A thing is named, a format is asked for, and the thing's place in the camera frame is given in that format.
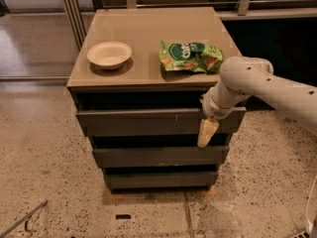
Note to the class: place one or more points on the white paper bowl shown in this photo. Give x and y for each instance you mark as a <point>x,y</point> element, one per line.
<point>109,55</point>

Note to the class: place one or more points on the grey drawer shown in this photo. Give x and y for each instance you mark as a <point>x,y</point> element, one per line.
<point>143,122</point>
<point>160,157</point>
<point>160,180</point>

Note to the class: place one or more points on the green chip bag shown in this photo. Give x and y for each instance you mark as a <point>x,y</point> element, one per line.
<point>193,57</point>

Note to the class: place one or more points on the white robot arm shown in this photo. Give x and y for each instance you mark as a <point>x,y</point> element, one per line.
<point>242,77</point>

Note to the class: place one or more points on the grey middle drawer front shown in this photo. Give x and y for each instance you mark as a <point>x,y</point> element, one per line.
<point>160,157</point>

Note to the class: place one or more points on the grey drawer cabinet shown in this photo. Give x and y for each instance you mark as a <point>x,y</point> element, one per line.
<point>140,83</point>

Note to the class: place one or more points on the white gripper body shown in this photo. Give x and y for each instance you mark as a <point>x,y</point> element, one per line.
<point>211,109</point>

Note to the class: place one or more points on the grey metal rod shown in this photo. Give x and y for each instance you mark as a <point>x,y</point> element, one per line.
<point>23,219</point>

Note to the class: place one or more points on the grey top drawer front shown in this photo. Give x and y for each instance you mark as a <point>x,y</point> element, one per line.
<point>143,122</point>

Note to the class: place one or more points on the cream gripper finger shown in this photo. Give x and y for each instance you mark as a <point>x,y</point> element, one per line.
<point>207,129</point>

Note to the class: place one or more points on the grey bottom drawer front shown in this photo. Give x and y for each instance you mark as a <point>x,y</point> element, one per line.
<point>160,180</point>

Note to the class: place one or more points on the metal railing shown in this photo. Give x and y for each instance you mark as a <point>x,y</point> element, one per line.
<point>252,23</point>

